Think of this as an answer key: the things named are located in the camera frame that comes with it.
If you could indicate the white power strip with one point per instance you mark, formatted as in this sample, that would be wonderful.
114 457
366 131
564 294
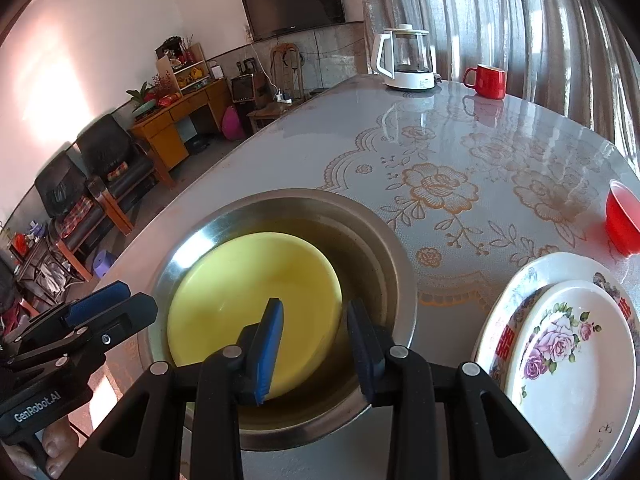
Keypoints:
282 97

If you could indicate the pink bag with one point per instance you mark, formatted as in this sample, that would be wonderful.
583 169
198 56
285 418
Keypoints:
232 125

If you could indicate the grey sheer curtain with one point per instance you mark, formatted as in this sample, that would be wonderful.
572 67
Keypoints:
500 20

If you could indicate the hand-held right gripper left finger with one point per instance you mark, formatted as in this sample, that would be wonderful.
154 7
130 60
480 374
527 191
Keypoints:
270 350

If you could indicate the red plastic bowl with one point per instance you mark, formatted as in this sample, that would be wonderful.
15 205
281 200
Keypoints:
625 225

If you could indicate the small black monitor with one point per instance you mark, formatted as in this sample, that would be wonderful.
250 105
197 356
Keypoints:
243 88

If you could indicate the yellow plastic bowl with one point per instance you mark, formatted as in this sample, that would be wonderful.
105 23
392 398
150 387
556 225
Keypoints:
240 300

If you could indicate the orange wooden desk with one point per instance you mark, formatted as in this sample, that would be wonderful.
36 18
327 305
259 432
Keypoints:
185 105

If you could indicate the green potted plant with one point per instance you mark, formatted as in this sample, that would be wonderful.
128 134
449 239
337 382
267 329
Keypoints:
140 100

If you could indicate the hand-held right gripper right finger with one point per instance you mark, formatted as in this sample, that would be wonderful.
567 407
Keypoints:
361 355

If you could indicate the brown wooden chair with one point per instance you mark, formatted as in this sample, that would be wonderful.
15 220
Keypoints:
267 112

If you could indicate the stainless steel bowl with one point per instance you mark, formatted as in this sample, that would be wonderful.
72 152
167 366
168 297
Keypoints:
360 260

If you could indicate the white glass electric kettle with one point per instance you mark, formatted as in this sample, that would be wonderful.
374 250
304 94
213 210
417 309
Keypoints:
407 80

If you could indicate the person's left hand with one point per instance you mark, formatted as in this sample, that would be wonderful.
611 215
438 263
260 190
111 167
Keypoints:
60 450

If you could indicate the red mug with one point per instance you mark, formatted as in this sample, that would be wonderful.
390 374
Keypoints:
489 82

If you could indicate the white phoenix print plate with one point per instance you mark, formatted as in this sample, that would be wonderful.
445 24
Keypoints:
505 320

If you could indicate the white rose print plate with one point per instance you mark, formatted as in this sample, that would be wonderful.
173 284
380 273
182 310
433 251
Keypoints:
575 385

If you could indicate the floral lace tablecloth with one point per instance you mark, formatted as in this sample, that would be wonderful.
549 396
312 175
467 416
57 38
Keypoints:
450 160

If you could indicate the cluttered coffee table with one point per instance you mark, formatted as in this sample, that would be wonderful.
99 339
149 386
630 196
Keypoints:
37 265

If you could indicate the small wooden shelf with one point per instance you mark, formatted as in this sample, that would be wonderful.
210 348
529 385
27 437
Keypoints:
192 67

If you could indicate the black flat television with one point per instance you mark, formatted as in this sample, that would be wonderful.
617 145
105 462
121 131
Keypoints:
292 0

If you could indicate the purple stool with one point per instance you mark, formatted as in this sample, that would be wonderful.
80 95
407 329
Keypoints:
105 266

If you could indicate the black wooden armchair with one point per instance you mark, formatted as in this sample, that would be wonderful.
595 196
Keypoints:
60 185
107 150

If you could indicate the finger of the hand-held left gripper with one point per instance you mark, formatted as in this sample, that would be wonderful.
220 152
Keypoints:
125 317
100 302

